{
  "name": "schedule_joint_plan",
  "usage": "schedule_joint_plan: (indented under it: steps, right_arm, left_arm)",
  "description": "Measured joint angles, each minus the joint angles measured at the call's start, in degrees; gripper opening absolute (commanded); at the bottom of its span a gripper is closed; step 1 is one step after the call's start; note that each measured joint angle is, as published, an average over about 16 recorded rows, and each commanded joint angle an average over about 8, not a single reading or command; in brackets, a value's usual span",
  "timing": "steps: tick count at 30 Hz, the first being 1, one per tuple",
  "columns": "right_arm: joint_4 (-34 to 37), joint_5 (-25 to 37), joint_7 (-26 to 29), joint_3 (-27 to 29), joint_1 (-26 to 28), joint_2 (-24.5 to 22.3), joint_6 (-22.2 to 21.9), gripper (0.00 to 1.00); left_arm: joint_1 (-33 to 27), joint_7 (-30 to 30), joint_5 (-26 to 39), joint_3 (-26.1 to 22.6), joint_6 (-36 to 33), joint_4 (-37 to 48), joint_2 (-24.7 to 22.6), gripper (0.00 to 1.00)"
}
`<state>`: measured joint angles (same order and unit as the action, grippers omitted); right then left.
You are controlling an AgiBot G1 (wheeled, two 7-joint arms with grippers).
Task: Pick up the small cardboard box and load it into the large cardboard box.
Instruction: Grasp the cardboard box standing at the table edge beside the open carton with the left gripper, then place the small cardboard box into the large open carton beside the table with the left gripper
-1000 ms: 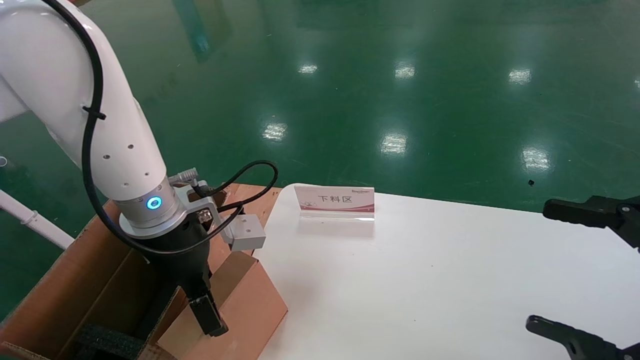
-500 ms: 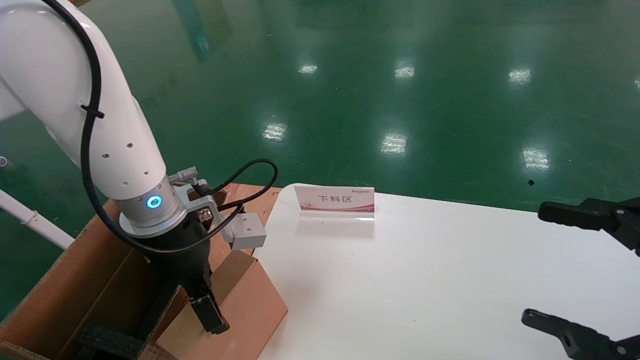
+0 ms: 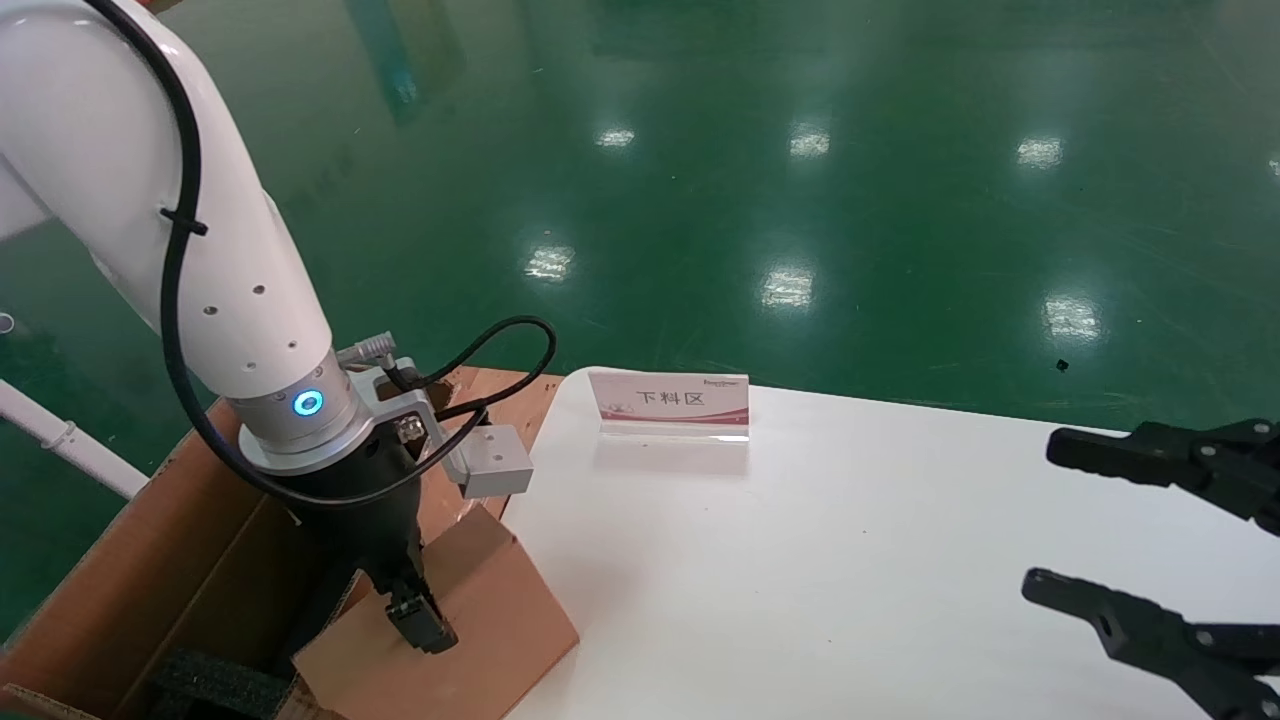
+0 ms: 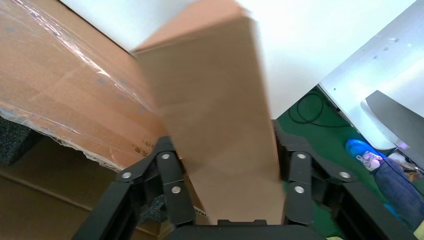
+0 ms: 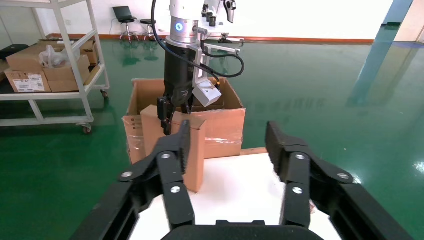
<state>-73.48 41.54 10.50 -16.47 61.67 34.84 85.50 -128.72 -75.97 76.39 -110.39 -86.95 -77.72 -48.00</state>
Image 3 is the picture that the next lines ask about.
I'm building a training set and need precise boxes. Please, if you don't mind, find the silver camera mounting bracket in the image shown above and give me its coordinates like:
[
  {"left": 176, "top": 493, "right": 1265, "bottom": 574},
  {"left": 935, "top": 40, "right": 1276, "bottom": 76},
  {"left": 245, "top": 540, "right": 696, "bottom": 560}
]
[{"left": 340, "top": 335, "right": 463, "bottom": 481}]

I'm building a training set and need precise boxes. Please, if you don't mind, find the large brown cardboard box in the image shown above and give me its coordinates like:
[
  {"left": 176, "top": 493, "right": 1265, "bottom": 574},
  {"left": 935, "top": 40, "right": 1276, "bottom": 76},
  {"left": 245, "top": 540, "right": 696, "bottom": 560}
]
[{"left": 0, "top": 365, "right": 561, "bottom": 720}]

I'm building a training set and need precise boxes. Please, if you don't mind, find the small brown cardboard box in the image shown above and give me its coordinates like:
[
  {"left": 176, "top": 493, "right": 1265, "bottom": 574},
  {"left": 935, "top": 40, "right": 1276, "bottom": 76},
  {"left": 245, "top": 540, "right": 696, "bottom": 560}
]
[{"left": 293, "top": 500, "right": 581, "bottom": 720}]

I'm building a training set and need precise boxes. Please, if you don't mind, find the thin black camera cable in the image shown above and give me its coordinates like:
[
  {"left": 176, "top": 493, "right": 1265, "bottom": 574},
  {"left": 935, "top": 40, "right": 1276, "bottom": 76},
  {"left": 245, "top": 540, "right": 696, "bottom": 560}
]
[{"left": 85, "top": 0, "right": 491, "bottom": 511}]

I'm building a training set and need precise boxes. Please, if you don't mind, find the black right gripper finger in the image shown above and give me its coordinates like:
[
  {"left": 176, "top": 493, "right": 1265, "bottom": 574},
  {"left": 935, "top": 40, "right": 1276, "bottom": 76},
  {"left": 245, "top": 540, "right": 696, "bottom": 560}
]
[
  {"left": 1046, "top": 418, "right": 1280, "bottom": 536},
  {"left": 1022, "top": 568, "right": 1280, "bottom": 720}
]

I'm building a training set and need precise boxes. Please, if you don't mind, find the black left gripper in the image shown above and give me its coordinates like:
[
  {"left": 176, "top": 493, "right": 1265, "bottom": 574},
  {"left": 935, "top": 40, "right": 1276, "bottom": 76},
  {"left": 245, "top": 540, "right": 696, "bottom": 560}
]
[{"left": 270, "top": 435, "right": 460, "bottom": 657}]

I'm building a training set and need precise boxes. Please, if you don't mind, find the thick black looped cable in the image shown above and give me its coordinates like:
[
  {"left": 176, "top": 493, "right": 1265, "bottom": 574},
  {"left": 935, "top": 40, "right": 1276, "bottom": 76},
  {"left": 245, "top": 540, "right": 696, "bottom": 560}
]
[{"left": 383, "top": 316, "right": 558, "bottom": 421}]

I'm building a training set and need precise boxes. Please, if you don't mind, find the white plastic pipe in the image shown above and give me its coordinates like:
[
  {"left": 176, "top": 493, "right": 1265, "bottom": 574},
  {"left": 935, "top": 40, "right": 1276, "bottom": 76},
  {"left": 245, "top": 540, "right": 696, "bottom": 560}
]
[{"left": 0, "top": 380, "right": 149, "bottom": 499}]

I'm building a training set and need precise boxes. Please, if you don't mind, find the clear acrylic table sign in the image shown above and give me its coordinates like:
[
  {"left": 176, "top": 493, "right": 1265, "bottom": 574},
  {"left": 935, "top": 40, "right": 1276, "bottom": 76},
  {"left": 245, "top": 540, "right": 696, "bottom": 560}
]
[{"left": 588, "top": 369, "right": 751, "bottom": 444}]

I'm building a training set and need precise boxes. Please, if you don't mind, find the black foam box insert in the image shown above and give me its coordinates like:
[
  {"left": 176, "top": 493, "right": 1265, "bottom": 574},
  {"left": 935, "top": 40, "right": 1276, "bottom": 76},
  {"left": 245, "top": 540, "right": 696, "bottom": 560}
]
[{"left": 150, "top": 570, "right": 361, "bottom": 720}]

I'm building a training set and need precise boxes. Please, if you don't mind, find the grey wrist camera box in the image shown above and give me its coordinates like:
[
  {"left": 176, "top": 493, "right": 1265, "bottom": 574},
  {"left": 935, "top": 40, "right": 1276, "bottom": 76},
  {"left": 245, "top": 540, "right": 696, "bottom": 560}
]
[{"left": 445, "top": 425, "right": 534, "bottom": 499}]

